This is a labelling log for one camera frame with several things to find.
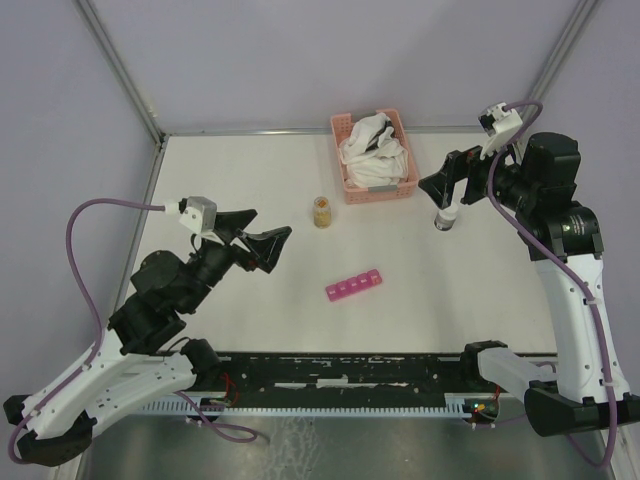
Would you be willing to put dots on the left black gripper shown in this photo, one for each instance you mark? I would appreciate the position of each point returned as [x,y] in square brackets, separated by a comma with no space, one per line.
[266,246]

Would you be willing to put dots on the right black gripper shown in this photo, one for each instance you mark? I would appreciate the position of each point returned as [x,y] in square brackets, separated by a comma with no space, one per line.
[441,186]

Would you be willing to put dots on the white vitamin bottle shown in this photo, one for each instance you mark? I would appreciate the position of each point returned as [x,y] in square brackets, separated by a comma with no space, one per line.
[446,218]

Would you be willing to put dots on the pink pill organizer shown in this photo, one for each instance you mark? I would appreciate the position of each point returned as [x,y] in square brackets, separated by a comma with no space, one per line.
[352,286]

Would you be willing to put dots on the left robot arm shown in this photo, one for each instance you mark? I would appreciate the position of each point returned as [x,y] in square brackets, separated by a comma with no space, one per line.
[127,367]

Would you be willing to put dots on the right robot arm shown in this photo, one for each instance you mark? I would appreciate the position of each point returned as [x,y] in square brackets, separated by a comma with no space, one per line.
[588,390]

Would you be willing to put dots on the white cloth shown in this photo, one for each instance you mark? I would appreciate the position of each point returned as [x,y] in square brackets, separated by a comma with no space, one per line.
[372,155]

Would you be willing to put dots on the amber pill bottle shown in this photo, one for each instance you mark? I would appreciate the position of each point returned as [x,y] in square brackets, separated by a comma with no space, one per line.
[322,215]

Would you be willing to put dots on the pink plastic basket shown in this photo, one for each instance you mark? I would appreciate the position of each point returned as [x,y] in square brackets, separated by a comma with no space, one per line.
[341,125]

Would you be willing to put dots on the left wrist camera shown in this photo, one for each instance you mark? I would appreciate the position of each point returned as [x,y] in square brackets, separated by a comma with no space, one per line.
[198,214]

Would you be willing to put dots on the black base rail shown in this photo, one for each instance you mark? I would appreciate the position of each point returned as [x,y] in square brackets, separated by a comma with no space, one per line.
[341,380]

